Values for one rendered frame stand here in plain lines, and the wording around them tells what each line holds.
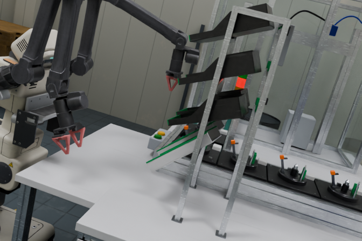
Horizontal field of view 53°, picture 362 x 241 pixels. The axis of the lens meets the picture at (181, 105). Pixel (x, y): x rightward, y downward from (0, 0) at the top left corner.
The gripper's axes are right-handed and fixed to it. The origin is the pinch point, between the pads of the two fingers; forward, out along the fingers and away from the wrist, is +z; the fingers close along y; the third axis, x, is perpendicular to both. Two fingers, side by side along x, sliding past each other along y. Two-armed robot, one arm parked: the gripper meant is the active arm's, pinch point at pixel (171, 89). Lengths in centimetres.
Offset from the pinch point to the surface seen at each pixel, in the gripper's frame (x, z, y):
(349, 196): -93, 28, 1
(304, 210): -73, 36, -12
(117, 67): 148, 53, 316
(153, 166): -8.8, 22.2, -43.4
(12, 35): 240, 27, 208
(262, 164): -53, 29, 12
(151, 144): 4.6, 31.5, 2.5
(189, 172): -23, 18, -48
